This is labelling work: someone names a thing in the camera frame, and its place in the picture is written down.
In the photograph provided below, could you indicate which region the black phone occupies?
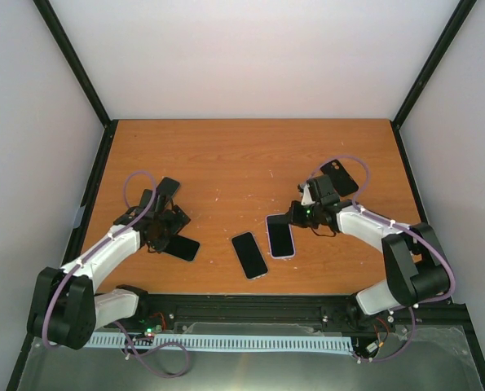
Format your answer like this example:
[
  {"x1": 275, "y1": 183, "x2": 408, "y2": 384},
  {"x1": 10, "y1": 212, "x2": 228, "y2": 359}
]
[
  {"x1": 267, "y1": 214, "x2": 294, "y2": 257},
  {"x1": 155, "y1": 177, "x2": 180, "y2": 204},
  {"x1": 163, "y1": 235, "x2": 201, "y2": 262},
  {"x1": 231, "y1": 232, "x2": 268, "y2": 279}
]

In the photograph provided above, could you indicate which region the black phone case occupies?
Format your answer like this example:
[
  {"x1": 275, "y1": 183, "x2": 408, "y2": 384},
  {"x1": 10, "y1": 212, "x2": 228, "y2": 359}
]
[{"x1": 320, "y1": 159, "x2": 359, "y2": 197}]

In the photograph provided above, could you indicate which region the lilac phone case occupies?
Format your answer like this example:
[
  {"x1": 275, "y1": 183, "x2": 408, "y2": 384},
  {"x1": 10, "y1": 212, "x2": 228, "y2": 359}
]
[{"x1": 265, "y1": 213, "x2": 297, "y2": 259}]

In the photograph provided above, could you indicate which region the clear magsafe phone case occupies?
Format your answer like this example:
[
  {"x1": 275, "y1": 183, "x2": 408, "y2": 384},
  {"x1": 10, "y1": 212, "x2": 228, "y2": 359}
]
[{"x1": 230, "y1": 231, "x2": 270, "y2": 281}]

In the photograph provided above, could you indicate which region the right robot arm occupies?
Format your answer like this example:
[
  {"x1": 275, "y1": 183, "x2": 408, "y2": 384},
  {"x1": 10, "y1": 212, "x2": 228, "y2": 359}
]
[{"x1": 286, "y1": 175, "x2": 455, "y2": 316}]

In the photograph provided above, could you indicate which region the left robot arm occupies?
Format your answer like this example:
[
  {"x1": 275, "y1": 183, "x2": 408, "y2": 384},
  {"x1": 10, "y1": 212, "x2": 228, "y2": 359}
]
[{"x1": 26, "y1": 178, "x2": 200, "y2": 349}]

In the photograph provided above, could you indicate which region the small circuit board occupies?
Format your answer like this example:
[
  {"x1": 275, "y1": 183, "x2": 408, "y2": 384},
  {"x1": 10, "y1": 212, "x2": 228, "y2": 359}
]
[{"x1": 140, "y1": 312, "x2": 166, "y2": 338}]

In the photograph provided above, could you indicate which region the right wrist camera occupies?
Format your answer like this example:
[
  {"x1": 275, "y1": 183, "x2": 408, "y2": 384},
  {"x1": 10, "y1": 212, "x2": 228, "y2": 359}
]
[{"x1": 298, "y1": 182, "x2": 314, "y2": 206}]

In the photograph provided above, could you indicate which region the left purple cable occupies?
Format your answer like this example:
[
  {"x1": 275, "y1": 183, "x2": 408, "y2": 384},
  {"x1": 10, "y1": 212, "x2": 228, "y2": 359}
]
[{"x1": 41, "y1": 169, "x2": 161, "y2": 349}]

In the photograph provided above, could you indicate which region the purple cable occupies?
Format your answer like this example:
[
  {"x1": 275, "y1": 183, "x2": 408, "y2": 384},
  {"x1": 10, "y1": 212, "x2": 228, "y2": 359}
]
[
  {"x1": 41, "y1": 169, "x2": 161, "y2": 349},
  {"x1": 309, "y1": 154, "x2": 457, "y2": 305}
]

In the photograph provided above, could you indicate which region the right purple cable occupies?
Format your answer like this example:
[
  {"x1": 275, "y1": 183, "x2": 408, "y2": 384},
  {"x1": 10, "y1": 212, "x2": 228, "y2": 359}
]
[{"x1": 309, "y1": 154, "x2": 457, "y2": 305}]

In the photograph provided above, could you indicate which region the black aluminium front rail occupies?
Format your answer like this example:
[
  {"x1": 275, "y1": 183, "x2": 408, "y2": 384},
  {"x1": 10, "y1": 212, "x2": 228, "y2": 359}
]
[{"x1": 37, "y1": 292, "x2": 470, "y2": 331}]

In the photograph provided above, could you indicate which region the light blue cable duct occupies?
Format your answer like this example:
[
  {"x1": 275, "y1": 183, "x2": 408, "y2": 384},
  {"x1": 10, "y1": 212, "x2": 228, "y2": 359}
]
[{"x1": 82, "y1": 330, "x2": 355, "y2": 354}]

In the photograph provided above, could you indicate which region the right black frame post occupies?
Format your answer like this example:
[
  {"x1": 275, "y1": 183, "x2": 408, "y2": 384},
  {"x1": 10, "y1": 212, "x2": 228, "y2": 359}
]
[{"x1": 391, "y1": 0, "x2": 477, "y2": 131}]

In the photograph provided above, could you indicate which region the black frame post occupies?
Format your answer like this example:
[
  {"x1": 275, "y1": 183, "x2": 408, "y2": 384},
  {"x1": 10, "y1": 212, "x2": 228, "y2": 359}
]
[
  {"x1": 33, "y1": 0, "x2": 112, "y2": 127},
  {"x1": 391, "y1": 0, "x2": 477, "y2": 131}
]

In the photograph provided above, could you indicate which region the left black frame post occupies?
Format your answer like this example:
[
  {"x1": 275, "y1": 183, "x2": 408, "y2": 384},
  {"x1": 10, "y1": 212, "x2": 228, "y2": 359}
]
[{"x1": 33, "y1": 0, "x2": 112, "y2": 127}]

